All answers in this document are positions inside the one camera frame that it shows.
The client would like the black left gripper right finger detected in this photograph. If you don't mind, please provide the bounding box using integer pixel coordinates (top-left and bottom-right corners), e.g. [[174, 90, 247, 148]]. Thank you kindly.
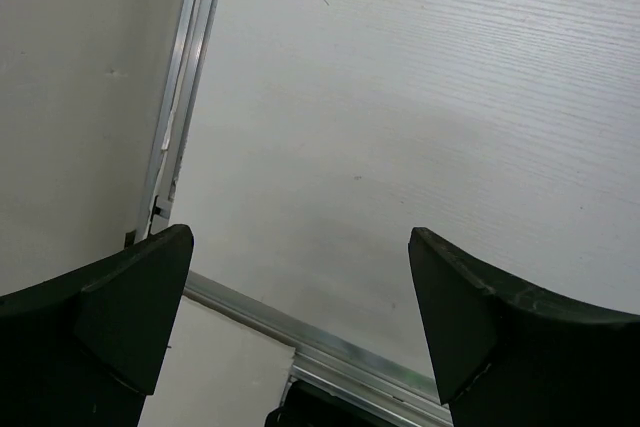
[[408, 227, 639, 426]]

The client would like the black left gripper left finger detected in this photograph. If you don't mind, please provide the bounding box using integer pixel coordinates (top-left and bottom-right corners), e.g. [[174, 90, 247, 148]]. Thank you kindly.
[[1, 224, 194, 426]]

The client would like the aluminium table edge rail horizontal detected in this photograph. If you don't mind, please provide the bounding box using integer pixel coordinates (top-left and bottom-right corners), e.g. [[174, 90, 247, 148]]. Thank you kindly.
[[184, 272, 453, 426]]

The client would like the aluminium table edge rail vertical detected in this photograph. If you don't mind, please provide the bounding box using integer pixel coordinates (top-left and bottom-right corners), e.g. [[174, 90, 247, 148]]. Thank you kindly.
[[133, 0, 218, 243]]

